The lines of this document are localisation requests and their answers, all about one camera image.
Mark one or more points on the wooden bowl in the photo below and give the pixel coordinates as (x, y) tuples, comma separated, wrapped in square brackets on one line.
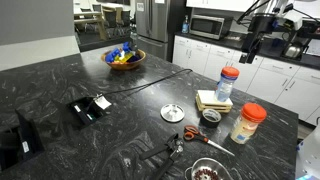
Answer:
[(125, 64)]

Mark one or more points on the blue toy block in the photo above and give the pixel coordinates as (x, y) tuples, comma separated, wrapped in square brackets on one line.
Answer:
[(126, 46), (112, 56)]

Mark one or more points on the stainless steel refrigerator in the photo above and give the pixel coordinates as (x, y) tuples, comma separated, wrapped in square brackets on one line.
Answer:
[(155, 23)]

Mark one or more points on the clear bottle orange cap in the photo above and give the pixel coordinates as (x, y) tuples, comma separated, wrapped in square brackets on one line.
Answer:
[(226, 85)]

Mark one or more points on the silver pot with beans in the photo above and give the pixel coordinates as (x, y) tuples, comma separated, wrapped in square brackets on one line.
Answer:
[(208, 170)]

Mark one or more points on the cream jar orange lid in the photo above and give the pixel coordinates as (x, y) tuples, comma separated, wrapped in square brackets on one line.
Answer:
[(247, 123)]

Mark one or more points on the white base cabinets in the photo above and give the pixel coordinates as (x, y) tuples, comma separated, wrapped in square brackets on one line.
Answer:
[(266, 80)]

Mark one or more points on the dark background chair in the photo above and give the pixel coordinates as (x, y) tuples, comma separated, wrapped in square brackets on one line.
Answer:
[(110, 16)]

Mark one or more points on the white paper tag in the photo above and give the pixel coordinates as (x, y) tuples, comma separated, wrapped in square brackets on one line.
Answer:
[(102, 102)]

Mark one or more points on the silver pot lid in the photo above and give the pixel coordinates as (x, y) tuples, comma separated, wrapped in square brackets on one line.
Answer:
[(172, 112)]

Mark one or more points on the black can opener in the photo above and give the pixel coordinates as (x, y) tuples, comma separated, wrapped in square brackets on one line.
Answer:
[(170, 150)]

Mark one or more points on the black tape roll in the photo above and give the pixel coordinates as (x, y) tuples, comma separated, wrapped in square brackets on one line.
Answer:
[(211, 117)]

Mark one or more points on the silver microwave oven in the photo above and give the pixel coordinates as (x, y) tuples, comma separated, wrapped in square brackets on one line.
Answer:
[(208, 26)]

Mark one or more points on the black device at left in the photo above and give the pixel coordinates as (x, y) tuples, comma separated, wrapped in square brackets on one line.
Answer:
[(20, 140)]

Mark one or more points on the wooden background table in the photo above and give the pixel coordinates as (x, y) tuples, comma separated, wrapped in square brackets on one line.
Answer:
[(90, 20)]

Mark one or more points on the blue soap bottle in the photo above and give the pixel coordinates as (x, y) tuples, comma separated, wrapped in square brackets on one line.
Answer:
[(185, 25)]

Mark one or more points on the white wall cabinets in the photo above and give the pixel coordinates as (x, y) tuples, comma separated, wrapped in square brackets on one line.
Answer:
[(220, 4)]

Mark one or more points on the black table outlet box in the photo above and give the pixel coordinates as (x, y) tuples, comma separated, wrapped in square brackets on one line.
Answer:
[(85, 111)]

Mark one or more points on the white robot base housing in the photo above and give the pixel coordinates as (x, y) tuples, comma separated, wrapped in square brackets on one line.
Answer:
[(310, 156)]

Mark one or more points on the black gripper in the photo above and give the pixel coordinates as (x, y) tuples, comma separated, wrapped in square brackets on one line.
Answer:
[(256, 30)]

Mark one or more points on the yellow toy block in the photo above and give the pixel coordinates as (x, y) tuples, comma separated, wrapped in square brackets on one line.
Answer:
[(124, 57)]

